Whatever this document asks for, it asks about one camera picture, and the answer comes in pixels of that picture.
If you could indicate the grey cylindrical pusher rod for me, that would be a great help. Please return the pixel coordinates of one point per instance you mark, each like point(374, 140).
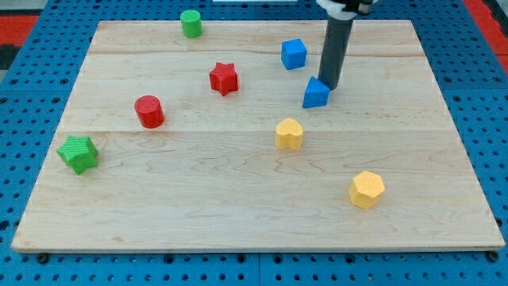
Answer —
point(333, 53)

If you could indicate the blue cube block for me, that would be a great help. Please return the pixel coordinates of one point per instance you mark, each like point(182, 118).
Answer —
point(293, 54)

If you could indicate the green cylinder block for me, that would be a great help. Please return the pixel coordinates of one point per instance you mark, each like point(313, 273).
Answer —
point(191, 22)

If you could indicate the yellow heart block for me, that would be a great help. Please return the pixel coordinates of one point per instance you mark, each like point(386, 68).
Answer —
point(289, 134)

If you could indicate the yellow hexagon block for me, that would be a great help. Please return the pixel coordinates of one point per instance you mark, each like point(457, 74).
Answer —
point(366, 190)

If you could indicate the red star block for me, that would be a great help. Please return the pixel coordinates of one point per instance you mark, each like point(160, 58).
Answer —
point(224, 78)

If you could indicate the green star block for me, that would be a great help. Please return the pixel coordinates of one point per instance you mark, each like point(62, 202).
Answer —
point(78, 153)

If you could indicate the red cylinder block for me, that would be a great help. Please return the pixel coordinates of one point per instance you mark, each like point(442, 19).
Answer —
point(149, 111)

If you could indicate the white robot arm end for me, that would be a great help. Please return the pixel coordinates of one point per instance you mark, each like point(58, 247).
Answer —
point(345, 10)

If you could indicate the blue triangle block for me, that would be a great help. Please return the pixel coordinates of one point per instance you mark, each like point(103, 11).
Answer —
point(316, 94)

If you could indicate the light wooden board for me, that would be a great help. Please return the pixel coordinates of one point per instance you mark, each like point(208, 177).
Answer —
point(210, 178)

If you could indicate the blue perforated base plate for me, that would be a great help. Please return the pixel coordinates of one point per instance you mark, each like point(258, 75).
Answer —
point(40, 79)

